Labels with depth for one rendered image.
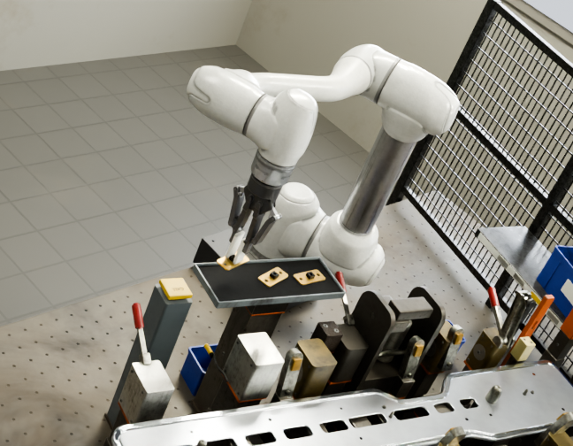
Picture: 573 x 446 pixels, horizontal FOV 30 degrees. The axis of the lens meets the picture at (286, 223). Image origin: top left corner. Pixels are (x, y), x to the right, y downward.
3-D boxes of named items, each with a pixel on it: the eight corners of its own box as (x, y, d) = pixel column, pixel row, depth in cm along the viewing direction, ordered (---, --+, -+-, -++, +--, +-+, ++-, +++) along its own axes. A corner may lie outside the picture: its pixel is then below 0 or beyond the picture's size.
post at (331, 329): (271, 447, 280) (327, 335, 259) (263, 432, 283) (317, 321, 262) (287, 444, 283) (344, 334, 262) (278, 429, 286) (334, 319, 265)
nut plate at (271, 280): (269, 288, 256) (271, 283, 255) (256, 278, 257) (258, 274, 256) (288, 276, 262) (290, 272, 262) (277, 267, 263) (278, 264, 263)
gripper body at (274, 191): (244, 169, 235) (230, 203, 240) (272, 191, 232) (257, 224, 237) (264, 162, 241) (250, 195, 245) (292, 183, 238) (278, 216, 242)
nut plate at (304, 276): (301, 285, 261) (303, 281, 260) (292, 275, 263) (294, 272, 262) (325, 280, 267) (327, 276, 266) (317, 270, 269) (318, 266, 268)
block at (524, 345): (469, 436, 312) (527, 345, 292) (462, 426, 314) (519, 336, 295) (477, 434, 314) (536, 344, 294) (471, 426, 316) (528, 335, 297)
